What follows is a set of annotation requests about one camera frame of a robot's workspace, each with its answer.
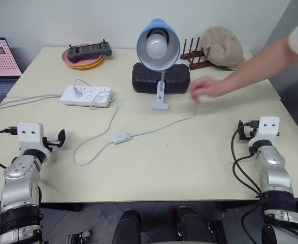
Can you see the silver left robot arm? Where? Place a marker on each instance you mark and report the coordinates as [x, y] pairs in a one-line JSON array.
[[19, 178]]

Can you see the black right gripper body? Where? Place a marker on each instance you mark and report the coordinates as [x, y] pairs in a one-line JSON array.
[[247, 133]]

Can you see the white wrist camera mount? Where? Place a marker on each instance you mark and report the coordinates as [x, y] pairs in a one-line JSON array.
[[29, 130], [266, 127]]

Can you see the brown wooden peg rack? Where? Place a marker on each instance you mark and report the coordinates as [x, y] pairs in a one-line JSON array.
[[195, 62]]

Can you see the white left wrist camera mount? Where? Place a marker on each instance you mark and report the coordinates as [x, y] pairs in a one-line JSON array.
[[29, 130]]

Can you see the blue desk lamp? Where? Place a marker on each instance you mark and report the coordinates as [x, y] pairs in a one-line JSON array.
[[157, 45]]

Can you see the laptop with pink screen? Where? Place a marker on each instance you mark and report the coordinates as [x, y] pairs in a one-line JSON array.
[[0, 58]]

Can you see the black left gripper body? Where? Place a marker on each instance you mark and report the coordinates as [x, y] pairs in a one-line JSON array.
[[51, 143]]

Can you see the dark rounded robot leg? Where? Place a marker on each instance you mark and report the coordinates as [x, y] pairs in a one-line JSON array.
[[127, 226], [192, 223]]

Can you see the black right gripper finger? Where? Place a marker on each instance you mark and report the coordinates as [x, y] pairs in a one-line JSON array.
[[240, 129]]

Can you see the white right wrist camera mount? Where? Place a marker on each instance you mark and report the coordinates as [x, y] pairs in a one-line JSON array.
[[266, 127]]

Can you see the white power strip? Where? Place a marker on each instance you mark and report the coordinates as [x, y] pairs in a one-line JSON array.
[[87, 97]]

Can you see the person's bare forearm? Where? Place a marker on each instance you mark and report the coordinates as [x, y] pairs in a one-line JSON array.
[[260, 66]]

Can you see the beige fabric hat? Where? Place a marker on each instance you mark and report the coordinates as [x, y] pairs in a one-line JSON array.
[[225, 48]]

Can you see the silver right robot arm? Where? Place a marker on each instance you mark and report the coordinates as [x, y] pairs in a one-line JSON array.
[[274, 172]]

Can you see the yellow plate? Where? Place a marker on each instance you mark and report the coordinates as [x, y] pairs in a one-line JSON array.
[[87, 67]]

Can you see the grey handheld controller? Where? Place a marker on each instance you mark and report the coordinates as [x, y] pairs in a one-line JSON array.
[[87, 50]]

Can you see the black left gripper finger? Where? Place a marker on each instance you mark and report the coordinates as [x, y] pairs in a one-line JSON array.
[[62, 137]]

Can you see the black plastic case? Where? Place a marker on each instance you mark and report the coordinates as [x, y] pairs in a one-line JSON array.
[[174, 80]]

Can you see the pink plate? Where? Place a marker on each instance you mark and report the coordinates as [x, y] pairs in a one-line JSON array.
[[67, 57]]

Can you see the person's bare hand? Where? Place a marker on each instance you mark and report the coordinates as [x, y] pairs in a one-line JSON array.
[[207, 87]]

